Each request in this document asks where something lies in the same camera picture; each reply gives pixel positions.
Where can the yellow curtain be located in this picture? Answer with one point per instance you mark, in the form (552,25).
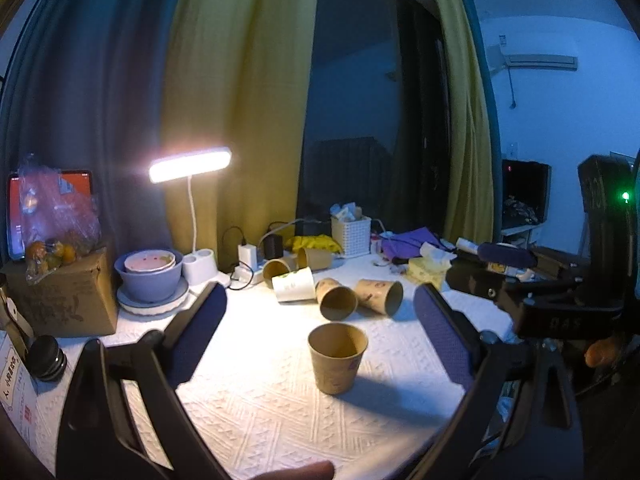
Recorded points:
(240,85)
(462,110)

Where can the white desk lamp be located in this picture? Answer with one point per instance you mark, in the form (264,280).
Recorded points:
(190,165)

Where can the person's right hand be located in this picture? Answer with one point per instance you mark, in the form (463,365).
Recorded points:
(602,352)

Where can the blue bowl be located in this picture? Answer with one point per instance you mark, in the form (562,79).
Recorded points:
(150,285)

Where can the black power adapter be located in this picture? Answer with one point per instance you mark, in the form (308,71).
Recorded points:
(273,247)

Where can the black television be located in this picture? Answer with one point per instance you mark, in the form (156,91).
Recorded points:
(525,185)

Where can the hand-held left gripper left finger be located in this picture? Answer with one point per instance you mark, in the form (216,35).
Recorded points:
(200,330)

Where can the purple cloth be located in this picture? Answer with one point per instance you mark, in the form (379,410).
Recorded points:
(410,240)

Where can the white woven basket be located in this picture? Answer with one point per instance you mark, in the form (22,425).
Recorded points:
(351,237)

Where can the cardboard box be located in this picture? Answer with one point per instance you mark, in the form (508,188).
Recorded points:
(65,305)

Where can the white charger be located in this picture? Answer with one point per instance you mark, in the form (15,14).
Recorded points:
(247,254)

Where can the tablet with red screen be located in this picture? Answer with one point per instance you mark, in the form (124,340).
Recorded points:
(15,220)

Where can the white power strip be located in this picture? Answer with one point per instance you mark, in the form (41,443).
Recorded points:
(245,276)

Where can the yellow tissue pack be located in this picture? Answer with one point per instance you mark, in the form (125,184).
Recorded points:
(427,267)

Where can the black round lens cap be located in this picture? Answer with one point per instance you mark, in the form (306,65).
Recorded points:
(45,362)

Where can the grey curtain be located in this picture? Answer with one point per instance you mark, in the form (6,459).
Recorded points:
(90,70)

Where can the brown paper cup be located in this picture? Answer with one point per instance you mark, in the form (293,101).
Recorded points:
(336,302)
(375,296)
(317,258)
(275,266)
(337,367)

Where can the yellow cloth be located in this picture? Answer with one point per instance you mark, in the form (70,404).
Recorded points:
(315,242)

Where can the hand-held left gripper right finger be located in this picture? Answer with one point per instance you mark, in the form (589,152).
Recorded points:
(445,340)

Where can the white paper cup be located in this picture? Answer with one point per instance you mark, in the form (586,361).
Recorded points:
(295,286)

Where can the pink bowl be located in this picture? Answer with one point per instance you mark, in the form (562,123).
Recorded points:
(150,262)

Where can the white plate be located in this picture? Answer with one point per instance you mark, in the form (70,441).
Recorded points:
(150,308)

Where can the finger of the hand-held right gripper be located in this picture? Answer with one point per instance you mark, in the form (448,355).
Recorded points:
(475,282)
(505,254)

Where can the white textured tablecloth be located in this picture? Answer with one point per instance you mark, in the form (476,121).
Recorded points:
(270,410)

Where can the plastic bag of oranges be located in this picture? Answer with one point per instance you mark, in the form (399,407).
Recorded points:
(60,220)

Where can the white box with red print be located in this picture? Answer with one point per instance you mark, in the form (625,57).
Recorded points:
(17,395)

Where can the white air conditioner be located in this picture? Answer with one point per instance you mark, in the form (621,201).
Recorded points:
(535,60)

